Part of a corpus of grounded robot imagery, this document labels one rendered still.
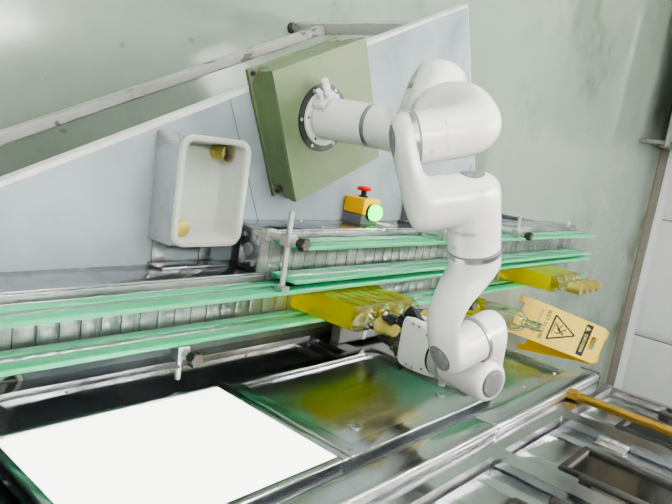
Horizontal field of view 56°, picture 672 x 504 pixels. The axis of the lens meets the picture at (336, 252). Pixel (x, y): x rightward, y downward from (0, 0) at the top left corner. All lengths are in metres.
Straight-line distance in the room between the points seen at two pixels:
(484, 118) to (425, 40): 0.96
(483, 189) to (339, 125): 0.52
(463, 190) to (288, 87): 0.59
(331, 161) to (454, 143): 0.59
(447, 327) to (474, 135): 0.30
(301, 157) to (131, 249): 0.43
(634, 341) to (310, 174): 6.04
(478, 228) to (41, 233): 0.77
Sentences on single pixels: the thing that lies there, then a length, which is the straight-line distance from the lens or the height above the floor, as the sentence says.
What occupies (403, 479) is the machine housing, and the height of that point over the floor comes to 1.39.
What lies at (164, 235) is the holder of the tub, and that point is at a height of 0.81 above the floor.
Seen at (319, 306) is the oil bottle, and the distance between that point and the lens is 1.42.
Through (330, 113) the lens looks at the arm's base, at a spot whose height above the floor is 0.91.
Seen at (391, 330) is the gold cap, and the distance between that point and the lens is 1.32.
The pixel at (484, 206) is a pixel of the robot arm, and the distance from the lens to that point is 0.97.
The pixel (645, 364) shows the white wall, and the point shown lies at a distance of 7.29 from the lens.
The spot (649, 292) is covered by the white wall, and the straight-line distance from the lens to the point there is 7.18.
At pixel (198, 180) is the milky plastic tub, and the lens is 1.38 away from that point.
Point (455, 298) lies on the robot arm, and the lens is 1.02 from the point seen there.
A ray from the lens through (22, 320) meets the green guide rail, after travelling 1.05.
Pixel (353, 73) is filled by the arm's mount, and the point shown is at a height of 0.84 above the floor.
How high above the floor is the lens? 1.88
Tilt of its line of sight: 40 degrees down
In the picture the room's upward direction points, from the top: 107 degrees clockwise
